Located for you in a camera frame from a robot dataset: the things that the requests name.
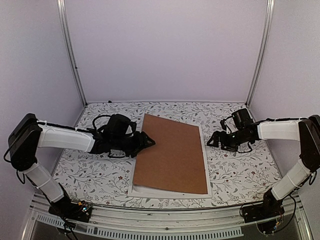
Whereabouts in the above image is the brown cardboard backing board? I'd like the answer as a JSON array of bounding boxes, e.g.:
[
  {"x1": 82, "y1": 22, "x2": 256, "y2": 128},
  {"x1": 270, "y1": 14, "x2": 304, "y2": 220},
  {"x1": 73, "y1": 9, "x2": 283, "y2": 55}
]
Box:
[{"x1": 132, "y1": 113, "x2": 209, "y2": 195}]

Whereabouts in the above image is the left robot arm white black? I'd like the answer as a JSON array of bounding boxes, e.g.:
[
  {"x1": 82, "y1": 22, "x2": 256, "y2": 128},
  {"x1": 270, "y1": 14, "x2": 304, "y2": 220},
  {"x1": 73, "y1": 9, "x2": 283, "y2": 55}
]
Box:
[{"x1": 3, "y1": 113, "x2": 156, "y2": 217}]

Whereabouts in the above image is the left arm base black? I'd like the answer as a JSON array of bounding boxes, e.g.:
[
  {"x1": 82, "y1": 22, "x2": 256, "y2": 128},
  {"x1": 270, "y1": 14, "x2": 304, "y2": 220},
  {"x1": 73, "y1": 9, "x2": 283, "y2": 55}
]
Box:
[{"x1": 48, "y1": 199, "x2": 93, "y2": 223}]

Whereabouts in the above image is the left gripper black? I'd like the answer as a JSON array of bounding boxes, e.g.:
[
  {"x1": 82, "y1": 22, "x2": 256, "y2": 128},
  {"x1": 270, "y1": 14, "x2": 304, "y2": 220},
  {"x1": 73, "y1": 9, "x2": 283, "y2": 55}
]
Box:
[{"x1": 112, "y1": 131, "x2": 156, "y2": 159}]

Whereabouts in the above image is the left aluminium corner post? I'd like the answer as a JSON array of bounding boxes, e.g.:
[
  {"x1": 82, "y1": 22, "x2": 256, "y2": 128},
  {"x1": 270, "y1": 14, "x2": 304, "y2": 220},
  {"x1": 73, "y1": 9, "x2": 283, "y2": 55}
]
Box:
[{"x1": 56, "y1": 0, "x2": 88, "y2": 107}]

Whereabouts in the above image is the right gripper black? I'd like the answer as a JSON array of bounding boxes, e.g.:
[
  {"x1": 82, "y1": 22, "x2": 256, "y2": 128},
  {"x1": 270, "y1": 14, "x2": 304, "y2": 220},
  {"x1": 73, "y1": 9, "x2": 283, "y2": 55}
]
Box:
[{"x1": 207, "y1": 128, "x2": 251, "y2": 153}]

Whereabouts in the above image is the white picture frame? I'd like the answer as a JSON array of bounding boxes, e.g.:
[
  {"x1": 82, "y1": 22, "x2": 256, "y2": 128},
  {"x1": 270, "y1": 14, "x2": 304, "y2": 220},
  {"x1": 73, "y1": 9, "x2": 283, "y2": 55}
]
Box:
[{"x1": 127, "y1": 117, "x2": 213, "y2": 200}]

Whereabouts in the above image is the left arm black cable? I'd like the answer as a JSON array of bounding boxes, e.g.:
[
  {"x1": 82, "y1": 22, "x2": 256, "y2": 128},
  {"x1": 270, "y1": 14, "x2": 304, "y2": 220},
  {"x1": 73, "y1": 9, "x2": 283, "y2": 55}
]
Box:
[{"x1": 91, "y1": 114, "x2": 113, "y2": 132}]

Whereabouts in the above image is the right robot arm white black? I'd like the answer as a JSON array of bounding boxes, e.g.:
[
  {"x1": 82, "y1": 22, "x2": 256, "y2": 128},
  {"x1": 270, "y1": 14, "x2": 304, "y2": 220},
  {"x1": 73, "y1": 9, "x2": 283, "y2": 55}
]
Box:
[{"x1": 206, "y1": 108, "x2": 320, "y2": 222}]

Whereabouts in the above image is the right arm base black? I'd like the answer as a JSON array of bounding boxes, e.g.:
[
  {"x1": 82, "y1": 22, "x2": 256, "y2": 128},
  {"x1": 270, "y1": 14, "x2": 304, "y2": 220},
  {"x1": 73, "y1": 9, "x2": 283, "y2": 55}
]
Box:
[{"x1": 239, "y1": 200, "x2": 285, "y2": 235}]

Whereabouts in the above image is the landscape photo print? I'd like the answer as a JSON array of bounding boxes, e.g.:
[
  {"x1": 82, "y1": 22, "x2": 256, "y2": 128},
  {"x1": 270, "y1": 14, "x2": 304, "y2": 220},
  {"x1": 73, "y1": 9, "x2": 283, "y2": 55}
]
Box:
[{"x1": 132, "y1": 184, "x2": 160, "y2": 195}]

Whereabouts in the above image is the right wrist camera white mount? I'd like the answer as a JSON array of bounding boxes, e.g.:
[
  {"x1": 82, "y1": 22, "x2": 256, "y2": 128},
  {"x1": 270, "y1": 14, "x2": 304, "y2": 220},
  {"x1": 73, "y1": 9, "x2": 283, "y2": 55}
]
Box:
[{"x1": 220, "y1": 119, "x2": 232, "y2": 133}]

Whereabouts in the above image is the right aluminium corner post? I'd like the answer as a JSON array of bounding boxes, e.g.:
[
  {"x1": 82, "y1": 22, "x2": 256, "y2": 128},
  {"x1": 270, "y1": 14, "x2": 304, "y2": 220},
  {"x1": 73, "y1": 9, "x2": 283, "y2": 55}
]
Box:
[{"x1": 245, "y1": 0, "x2": 275, "y2": 108}]

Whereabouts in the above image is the front aluminium slotted rail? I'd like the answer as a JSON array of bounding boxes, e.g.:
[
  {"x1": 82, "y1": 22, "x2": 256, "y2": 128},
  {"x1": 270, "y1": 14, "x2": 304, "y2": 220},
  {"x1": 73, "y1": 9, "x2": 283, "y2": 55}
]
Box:
[{"x1": 21, "y1": 194, "x2": 315, "y2": 240}]

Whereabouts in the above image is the aluminium corner post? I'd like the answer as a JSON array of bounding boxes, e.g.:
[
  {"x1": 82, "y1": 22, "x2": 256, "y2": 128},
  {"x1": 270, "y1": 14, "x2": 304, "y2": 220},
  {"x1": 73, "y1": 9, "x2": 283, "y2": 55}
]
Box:
[
  {"x1": 56, "y1": 0, "x2": 88, "y2": 107},
  {"x1": 245, "y1": 0, "x2": 275, "y2": 108}
]

